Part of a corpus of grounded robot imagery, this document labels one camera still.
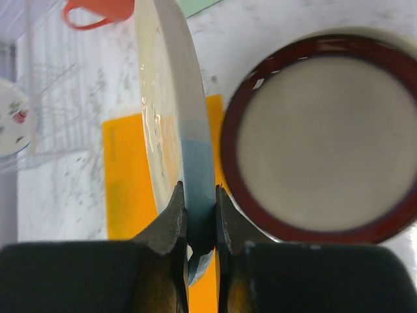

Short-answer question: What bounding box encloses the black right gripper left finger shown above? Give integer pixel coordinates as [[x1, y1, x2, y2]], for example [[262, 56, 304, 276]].
[[1, 183, 188, 312]]

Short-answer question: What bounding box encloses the watermelon pattern plate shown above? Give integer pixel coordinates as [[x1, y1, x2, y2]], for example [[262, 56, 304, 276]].
[[1, 78, 34, 158]]

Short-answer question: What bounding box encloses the cream leaf pattern plate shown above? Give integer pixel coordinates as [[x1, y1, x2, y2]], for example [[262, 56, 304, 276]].
[[134, 1, 216, 284]]

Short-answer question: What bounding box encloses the brown rimmed plate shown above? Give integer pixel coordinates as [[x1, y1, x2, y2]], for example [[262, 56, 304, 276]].
[[220, 34, 416, 244]]

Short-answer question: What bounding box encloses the white wire dish rack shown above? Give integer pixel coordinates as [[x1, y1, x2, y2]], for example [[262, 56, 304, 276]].
[[1, 1, 104, 172]]

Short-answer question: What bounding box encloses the green cream branch plate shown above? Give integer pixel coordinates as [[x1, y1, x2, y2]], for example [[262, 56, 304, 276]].
[[300, 26, 416, 57]]

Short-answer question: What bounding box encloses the orange plastic folder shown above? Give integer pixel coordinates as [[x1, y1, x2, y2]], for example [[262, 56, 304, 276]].
[[102, 94, 229, 312]]

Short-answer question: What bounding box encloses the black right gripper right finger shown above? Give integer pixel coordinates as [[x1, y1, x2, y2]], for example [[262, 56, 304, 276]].
[[216, 186, 416, 312]]

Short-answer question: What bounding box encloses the orange mug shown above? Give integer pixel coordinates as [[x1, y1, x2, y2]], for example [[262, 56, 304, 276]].
[[62, 0, 135, 31]]

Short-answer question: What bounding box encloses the green clipboard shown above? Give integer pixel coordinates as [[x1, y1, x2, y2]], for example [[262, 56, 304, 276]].
[[177, 0, 220, 18]]

